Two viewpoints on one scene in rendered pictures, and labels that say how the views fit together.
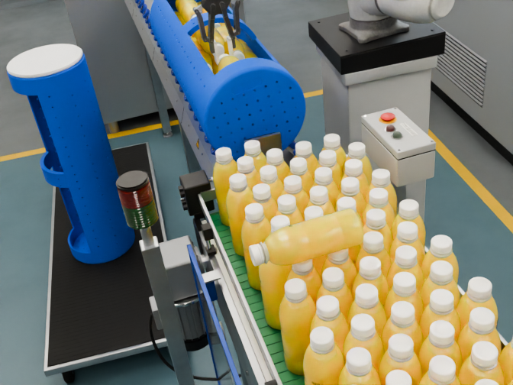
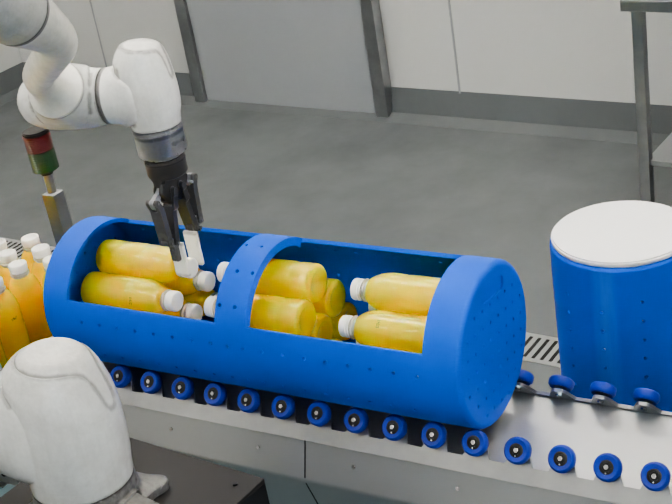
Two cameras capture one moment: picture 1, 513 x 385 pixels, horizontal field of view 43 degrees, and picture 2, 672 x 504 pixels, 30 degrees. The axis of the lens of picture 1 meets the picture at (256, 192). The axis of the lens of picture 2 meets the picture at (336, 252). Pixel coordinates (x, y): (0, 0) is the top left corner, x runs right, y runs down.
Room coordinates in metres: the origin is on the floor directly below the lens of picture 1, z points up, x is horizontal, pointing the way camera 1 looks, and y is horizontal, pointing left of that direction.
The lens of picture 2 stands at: (3.51, -1.23, 2.19)
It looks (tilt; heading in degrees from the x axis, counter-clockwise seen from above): 26 degrees down; 136
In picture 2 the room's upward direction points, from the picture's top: 10 degrees counter-clockwise
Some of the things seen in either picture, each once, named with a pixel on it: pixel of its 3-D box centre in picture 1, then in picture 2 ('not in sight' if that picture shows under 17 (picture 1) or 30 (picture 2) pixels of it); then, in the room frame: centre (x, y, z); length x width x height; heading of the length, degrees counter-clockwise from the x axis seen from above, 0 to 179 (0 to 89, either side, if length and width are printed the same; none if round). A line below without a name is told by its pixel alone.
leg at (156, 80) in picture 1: (157, 88); not in sight; (3.46, 0.49, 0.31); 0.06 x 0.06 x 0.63; 13
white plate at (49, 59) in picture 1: (45, 59); (621, 232); (2.30, 0.71, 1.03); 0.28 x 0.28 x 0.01
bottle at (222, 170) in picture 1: (229, 189); not in sight; (1.35, 0.07, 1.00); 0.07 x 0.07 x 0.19
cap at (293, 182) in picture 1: (292, 184); not in sight; (1.19, -0.08, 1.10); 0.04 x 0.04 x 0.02
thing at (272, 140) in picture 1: (263, 155); not in sight; (1.50, -0.03, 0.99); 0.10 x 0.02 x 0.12; 103
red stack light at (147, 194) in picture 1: (135, 191); (38, 141); (1.05, 0.23, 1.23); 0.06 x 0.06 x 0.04
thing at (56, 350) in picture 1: (111, 244); not in sight; (2.38, 0.70, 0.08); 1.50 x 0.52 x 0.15; 9
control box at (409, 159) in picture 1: (396, 145); not in sight; (1.36, -0.36, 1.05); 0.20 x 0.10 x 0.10; 13
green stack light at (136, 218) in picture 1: (140, 210); (43, 159); (1.05, 0.23, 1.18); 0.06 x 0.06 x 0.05
